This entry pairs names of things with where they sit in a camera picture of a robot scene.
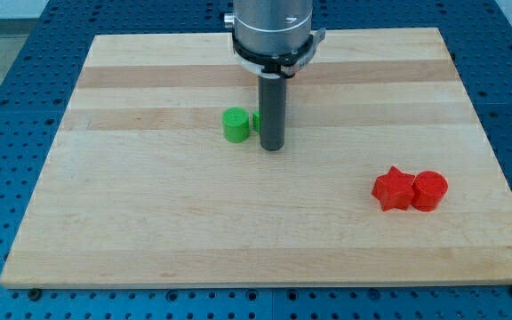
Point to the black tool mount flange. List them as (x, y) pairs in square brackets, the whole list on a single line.
[(278, 66)]

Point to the grey cylindrical pointer rod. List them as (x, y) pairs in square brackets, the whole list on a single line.
[(272, 110)]

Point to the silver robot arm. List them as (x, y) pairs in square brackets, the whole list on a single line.
[(273, 39)]

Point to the green block behind rod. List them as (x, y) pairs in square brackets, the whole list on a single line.
[(256, 121)]

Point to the green cylinder block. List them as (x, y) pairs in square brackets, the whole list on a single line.
[(236, 125)]

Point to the red star block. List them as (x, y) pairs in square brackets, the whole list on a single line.
[(394, 189)]

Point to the light wooden board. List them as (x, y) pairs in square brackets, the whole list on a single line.
[(140, 188)]

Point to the red cylinder block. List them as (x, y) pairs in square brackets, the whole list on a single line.
[(429, 189)]

